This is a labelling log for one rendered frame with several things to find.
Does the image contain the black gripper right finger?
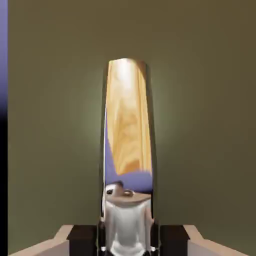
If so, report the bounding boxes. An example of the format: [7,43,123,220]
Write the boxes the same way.
[157,224,250,256]

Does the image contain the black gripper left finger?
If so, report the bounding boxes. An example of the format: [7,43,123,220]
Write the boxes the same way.
[7,224,101,256]

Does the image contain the shiny curved metal handle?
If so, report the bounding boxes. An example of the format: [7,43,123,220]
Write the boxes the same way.
[95,57,162,256]

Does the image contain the olive painted cabinet door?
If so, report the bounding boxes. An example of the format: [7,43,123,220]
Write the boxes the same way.
[7,0,256,256]

